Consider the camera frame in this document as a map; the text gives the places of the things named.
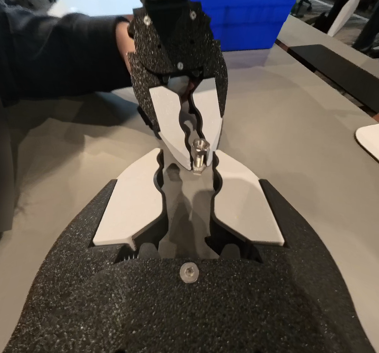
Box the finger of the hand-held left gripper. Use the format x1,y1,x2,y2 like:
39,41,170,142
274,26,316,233
149,85,196,172
188,77,223,168

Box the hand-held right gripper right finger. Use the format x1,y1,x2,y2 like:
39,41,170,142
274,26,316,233
210,150,285,248

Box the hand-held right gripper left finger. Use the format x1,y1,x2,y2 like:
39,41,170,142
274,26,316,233
92,148,170,251

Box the steel bolt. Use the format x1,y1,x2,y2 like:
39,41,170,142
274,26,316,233
192,139,211,170

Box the blue plastic bin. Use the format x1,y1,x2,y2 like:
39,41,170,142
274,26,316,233
187,0,305,52

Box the person's left hand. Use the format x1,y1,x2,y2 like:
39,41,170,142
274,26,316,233
115,18,135,72

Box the black flat desk panel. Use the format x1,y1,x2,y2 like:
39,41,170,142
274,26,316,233
289,44,379,114

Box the white desk stand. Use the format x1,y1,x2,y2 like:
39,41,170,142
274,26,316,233
355,123,379,163

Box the white desk side panel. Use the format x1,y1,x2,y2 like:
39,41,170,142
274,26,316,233
327,0,361,37

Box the office desk with black legs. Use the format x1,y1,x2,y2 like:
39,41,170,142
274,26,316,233
326,0,379,52

